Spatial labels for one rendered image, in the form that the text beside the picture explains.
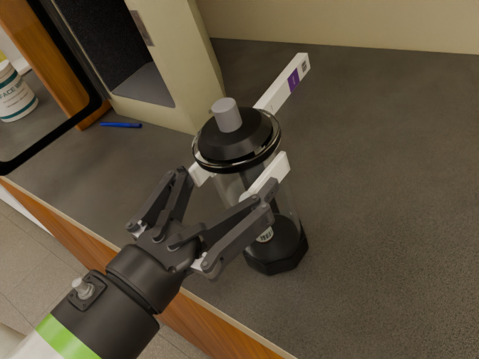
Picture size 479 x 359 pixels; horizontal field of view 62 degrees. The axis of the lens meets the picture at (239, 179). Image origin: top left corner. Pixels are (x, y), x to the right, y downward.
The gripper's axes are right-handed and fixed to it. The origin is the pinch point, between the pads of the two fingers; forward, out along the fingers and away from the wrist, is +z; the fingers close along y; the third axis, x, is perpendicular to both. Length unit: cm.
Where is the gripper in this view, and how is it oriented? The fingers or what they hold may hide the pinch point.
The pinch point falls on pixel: (243, 164)
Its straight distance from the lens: 50.4
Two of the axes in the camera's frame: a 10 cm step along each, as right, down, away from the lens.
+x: 2.9, 6.9, 6.6
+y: -7.7, -2.5, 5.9
